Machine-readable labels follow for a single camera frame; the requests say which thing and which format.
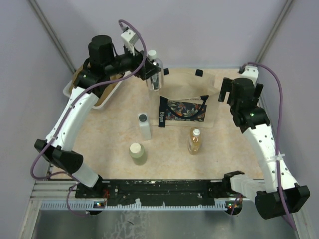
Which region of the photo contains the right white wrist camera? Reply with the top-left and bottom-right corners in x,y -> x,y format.
238,64 -> 259,84

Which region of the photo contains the beige canvas bag floral pocket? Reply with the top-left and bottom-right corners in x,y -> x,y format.
150,68 -> 220,128

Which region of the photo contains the white bottle black cap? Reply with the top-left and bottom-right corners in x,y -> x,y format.
138,113 -> 152,141

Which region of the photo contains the amber liquid bottle white cap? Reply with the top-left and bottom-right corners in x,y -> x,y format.
187,127 -> 202,155

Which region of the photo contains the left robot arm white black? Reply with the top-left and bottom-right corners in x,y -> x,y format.
34,31 -> 160,198

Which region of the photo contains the clear bottle white cap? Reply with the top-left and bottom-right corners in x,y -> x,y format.
146,50 -> 164,91

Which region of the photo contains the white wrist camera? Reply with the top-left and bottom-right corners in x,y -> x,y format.
238,64 -> 259,84
121,28 -> 139,56

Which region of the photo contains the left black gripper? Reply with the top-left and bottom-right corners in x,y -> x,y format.
104,41 -> 160,80

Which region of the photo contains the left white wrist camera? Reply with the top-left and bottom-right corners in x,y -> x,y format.
121,28 -> 139,56

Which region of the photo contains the green bottle white cap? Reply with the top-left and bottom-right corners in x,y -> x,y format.
129,143 -> 147,166

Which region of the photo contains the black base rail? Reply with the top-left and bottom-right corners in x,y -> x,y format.
75,179 -> 236,213

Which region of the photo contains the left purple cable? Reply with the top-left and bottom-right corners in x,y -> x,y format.
30,19 -> 147,218

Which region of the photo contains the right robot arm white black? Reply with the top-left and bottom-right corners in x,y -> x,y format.
218,78 -> 310,220

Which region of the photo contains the brown cloth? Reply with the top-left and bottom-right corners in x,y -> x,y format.
63,65 -> 121,110

